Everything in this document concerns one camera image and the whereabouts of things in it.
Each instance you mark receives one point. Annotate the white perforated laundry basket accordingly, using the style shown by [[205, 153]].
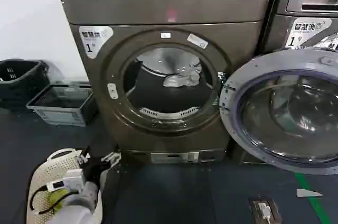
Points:
[[47, 171]]

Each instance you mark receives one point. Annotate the white arrow floor sticker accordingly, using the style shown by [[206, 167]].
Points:
[[307, 193]]

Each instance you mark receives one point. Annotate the floor socket box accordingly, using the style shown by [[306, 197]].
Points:
[[264, 209]]

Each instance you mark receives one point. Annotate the yellow-green cloth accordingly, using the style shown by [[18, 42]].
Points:
[[56, 199]]

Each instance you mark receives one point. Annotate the round glass dryer door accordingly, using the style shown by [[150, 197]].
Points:
[[287, 113]]

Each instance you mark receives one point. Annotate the white number label sticker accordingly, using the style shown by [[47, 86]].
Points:
[[309, 31], [92, 40]]

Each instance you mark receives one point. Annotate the white crumpled cloth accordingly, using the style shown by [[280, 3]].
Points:
[[182, 78]]

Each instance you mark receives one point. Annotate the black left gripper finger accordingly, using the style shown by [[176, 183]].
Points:
[[83, 156], [112, 157]]

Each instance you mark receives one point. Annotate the black plastic basket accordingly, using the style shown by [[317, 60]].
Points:
[[21, 76]]

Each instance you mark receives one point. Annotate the green floor tape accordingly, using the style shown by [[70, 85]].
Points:
[[314, 203]]

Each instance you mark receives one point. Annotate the grey plastic crate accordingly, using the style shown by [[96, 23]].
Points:
[[60, 113]]

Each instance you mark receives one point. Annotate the grey front-load dryer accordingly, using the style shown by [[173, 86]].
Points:
[[185, 2]]

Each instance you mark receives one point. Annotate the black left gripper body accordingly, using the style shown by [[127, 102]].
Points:
[[93, 168]]

